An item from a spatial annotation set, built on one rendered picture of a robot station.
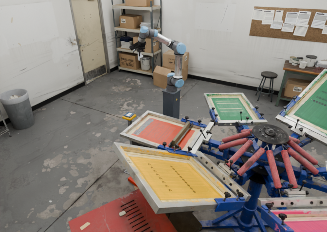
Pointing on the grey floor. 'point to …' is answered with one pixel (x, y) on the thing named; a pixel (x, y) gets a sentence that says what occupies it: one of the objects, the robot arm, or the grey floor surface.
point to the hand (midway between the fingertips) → (135, 57)
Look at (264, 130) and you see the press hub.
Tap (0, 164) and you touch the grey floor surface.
